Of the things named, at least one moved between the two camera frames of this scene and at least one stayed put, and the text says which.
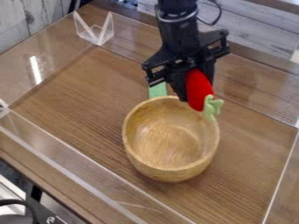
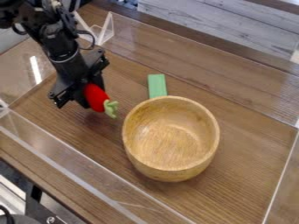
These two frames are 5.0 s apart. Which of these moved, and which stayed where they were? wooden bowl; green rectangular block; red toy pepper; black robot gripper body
Moved: black robot gripper body; red toy pepper
Stayed: wooden bowl; green rectangular block
